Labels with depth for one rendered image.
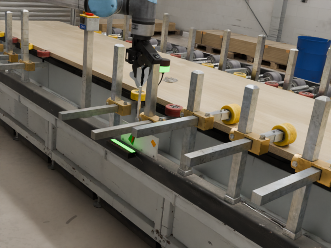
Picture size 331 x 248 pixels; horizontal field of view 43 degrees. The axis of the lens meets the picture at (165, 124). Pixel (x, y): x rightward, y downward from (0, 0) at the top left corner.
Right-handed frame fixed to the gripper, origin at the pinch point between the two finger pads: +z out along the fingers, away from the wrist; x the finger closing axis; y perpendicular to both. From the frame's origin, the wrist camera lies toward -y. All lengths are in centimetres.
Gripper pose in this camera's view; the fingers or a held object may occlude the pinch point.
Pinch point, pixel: (141, 85)
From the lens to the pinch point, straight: 171.8
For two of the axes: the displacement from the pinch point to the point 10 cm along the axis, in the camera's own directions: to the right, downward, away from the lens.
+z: -1.1, 9.3, 3.4
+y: -6.6, -3.3, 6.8
